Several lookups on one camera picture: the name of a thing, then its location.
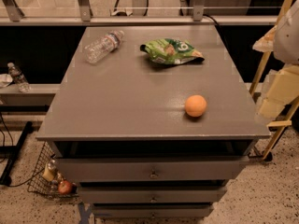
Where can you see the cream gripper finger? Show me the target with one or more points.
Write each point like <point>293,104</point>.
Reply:
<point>279,89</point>
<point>266,42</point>

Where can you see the orange fruit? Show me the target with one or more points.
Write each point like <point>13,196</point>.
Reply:
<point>195,106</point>

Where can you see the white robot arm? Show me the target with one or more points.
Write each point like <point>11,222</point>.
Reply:
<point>286,42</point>

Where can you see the green rice chip bag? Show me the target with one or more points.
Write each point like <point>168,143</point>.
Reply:
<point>171,51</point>

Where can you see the top grey drawer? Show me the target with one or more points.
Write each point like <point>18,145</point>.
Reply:
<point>143,170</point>

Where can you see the grey drawer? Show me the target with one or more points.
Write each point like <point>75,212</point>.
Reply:
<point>147,211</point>
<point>143,170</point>
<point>190,194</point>

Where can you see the grey drawer cabinet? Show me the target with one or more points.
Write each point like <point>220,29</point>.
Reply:
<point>127,106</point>

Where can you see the clear plastic water bottle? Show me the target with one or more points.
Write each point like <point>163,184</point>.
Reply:
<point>102,46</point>

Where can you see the bottom grey drawer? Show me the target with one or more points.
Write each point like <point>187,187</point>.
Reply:
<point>147,211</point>

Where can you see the middle grey drawer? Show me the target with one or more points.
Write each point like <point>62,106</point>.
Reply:
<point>190,194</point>

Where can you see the red apple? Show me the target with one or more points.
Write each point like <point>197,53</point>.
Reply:
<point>65,187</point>

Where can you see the small yellow bottle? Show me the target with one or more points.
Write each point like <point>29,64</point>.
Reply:
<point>49,171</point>

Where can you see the upright water bottle on ledge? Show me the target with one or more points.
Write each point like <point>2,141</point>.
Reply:
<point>18,77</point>

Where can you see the crumpled white paper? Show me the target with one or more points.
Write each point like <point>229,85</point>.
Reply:
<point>5,80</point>

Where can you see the black metal stand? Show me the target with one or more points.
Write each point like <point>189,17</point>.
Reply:
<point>12,154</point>

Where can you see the yellow wooden ladder frame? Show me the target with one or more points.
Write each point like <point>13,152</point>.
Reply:
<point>284,119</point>

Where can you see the black wire basket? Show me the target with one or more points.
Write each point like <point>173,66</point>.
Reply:
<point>39,185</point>

